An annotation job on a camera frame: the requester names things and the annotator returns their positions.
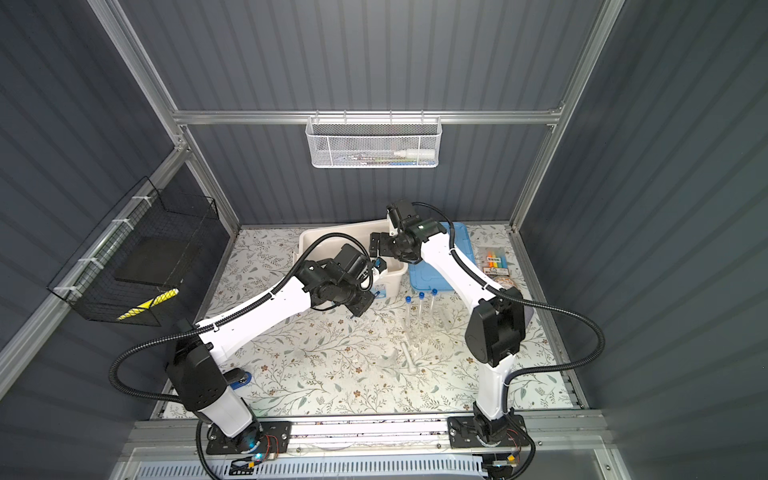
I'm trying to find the blue capped test tube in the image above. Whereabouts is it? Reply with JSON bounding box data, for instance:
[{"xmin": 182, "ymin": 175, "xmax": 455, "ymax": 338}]
[
  {"xmin": 404, "ymin": 295, "xmax": 413, "ymax": 330},
  {"xmin": 427, "ymin": 289, "xmax": 438, "ymax": 319},
  {"xmin": 416, "ymin": 291, "xmax": 426, "ymax": 323}
]

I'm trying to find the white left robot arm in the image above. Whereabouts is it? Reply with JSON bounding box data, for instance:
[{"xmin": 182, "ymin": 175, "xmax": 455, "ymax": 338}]
[{"xmin": 166, "ymin": 243, "xmax": 376, "ymax": 448}]

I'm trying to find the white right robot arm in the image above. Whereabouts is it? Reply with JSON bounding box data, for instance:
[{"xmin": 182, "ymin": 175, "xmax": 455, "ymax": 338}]
[{"xmin": 371, "ymin": 200, "xmax": 530, "ymax": 445}]

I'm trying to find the blue plastic box lid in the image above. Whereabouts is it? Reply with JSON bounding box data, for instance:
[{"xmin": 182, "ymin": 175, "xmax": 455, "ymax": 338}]
[{"xmin": 409, "ymin": 222, "xmax": 480, "ymax": 294}]

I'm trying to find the white bottle in basket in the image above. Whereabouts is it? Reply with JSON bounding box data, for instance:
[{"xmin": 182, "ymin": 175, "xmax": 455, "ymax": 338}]
[{"xmin": 393, "ymin": 149, "xmax": 437, "ymax": 162}]

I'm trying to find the colourful pH paper pack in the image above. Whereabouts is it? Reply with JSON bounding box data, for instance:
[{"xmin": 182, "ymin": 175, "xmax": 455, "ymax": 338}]
[{"xmin": 480, "ymin": 247, "xmax": 509, "ymax": 277}]

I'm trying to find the white ceramic pestle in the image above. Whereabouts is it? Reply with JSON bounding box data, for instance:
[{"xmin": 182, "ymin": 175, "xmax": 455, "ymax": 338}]
[{"xmin": 401, "ymin": 342, "xmax": 418, "ymax": 374}]

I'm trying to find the blue object at table edge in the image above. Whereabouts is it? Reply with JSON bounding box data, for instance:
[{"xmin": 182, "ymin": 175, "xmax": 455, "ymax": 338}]
[{"xmin": 224, "ymin": 368, "xmax": 252, "ymax": 390}]

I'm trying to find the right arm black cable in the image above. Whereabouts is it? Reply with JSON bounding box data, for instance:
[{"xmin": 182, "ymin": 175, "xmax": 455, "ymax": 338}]
[{"xmin": 413, "ymin": 201, "xmax": 606, "ymax": 391}]

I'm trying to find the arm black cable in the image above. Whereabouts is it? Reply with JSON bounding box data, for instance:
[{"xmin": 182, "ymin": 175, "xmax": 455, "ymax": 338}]
[
  {"xmin": 107, "ymin": 232, "xmax": 376, "ymax": 403},
  {"xmin": 413, "ymin": 201, "xmax": 606, "ymax": 391}
]

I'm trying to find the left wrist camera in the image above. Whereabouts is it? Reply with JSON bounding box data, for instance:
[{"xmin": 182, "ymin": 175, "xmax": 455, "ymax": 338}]
[{"xmin": 372, "ymin": 257, "xmax": 387, "ymax": 275}]

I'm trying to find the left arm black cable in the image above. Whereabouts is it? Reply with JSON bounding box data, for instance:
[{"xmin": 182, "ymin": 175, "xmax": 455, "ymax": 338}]
[{"xmin": 107, "ymin": 232, "xmax": 376, "ymax": 403}]

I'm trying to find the white wire mesh basket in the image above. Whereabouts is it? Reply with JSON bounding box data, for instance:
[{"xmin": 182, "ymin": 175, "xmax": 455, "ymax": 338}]
[{"xmin": 305, "ymin": 116, "xmax": 443, "ymax": 169}]

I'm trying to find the black wire wall basket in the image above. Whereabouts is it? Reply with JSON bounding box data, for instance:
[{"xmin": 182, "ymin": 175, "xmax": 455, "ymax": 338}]
[{"xmin": 48, "ymin": 168, "xmax": 230, "ymax": 327}]

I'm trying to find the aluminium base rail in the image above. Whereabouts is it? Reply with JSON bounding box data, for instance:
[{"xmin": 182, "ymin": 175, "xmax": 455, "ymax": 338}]
[{"xmin": 122, "ymin": 413, "xmax": 523, "ymax": 463}]

